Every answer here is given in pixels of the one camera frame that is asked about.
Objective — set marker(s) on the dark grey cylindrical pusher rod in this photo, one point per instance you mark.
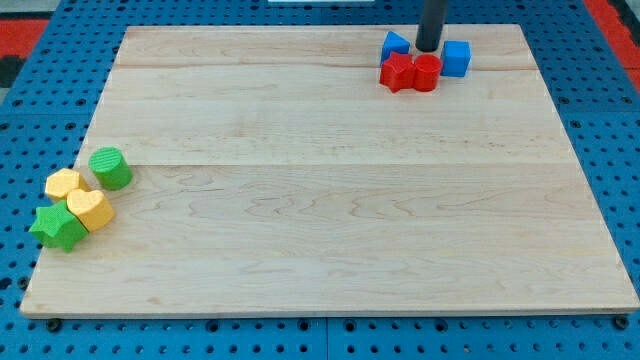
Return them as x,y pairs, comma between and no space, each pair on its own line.
430,25

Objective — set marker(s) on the blue triangle block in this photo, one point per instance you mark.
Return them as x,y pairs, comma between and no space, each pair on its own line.
393,42

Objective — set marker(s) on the red star block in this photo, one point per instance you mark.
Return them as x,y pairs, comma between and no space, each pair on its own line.
397,72

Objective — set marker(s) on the green star block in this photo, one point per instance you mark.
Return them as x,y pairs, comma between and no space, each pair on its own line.
56,227

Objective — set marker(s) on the blue cube block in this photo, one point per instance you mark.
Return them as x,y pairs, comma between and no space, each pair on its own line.
455,57

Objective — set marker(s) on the red cylinder block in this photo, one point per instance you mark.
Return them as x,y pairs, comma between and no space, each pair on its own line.
427,71

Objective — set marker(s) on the light wooden board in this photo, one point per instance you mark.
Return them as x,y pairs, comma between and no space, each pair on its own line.
275,176

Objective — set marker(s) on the green cylinder block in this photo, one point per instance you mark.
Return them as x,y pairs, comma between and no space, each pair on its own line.
110,168

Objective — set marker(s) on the yellow heart block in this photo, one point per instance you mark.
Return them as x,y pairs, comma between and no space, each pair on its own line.
91,208

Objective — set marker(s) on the yellow hexagon block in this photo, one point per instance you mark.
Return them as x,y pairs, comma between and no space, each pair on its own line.
59,184

